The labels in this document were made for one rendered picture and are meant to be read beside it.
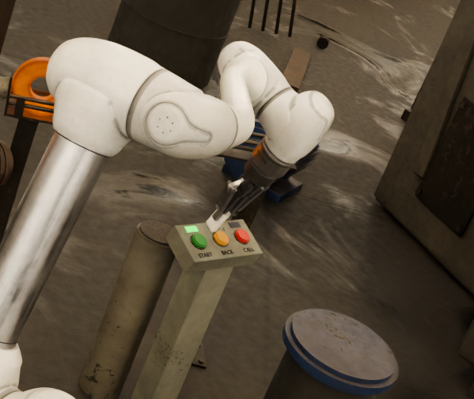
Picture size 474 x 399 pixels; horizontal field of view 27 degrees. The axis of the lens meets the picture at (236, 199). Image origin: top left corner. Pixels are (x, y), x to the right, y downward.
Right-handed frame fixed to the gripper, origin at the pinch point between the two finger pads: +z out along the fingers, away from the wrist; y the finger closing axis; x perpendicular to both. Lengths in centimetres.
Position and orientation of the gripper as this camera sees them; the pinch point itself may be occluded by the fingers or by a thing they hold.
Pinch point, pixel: (218, 218)
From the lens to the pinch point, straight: 234.7
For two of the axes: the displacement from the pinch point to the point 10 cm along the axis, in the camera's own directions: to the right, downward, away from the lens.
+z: -5.5, 6.1, 5.8
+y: -7.0, 0.5, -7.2
